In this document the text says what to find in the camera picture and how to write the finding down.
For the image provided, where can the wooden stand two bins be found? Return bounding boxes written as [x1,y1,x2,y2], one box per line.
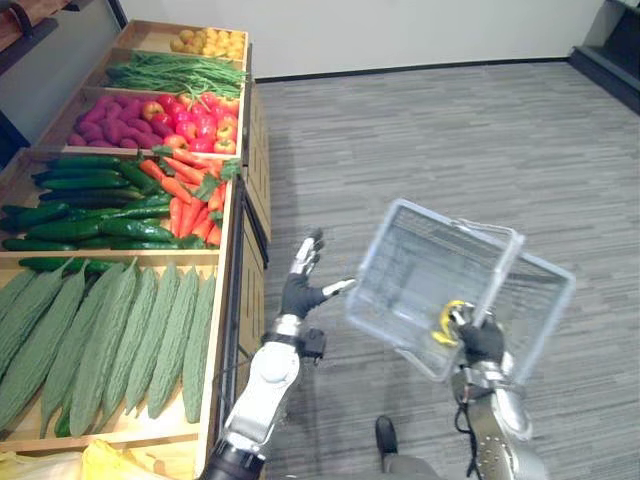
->
[0,147,272,480]

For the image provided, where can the clear wire shopping basket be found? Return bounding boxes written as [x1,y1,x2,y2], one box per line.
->
[344,198,577,387]

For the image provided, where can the brown wooden wall shelf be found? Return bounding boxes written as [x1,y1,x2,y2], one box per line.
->
[0,0,96,77]

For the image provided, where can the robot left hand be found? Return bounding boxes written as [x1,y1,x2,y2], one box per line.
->
[279,227,358,322]

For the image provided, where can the bright yellow leafy cabbage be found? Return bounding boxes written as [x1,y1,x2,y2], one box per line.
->
[81,439,169,480]

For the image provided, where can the green long beans pile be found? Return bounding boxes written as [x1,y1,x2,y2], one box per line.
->
[103,50,249,100]

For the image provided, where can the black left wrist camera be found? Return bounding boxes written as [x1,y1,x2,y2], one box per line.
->
[299,327,329,367]

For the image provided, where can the green bitter gourd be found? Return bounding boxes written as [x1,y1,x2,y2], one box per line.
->
[0,264,69,379]
[124,263,181,415]
[68,258,142,438]
[147,267,200,420]
[102,267,159,417]
[0,269,37,324]
[39,262,127,439]
[0,262,90,432]
[181,274,217,425]

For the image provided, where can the robot grey leg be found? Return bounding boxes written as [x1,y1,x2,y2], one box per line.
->
[382,452,454,480]

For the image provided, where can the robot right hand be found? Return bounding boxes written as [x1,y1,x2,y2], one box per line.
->
[446,302,507,366]

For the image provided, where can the yellow banana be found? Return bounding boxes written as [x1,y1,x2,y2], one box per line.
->
[431,299,469,348]

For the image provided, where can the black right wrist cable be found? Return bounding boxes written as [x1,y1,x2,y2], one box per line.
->
[452,399,484,477]

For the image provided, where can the pale yellow leafy cabbage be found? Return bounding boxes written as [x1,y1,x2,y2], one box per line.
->
[0,449,85,480]

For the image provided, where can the dark shelf unit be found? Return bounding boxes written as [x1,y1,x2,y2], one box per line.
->
[569,0,640,117]

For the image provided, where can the robot dark foot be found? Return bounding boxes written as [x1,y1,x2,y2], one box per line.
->
[374,415,401,474]

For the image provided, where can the dark green cucumber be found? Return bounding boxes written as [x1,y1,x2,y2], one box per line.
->
[122,193,174,212]
[69,205,172,222]
[98,216,176,244]
[39,176,132,192]
[24,218,102,244]
[117,159,162,195]
[0,201,72,232]
[46,155,124,171]
[37,188,147,202]
[17,256,117,274]
[1,237,79,253]
[31,168,122,182]
[108,239,182,252]

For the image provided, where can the wooden stand three bins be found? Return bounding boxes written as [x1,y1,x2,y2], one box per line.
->
[32,18,274,244]

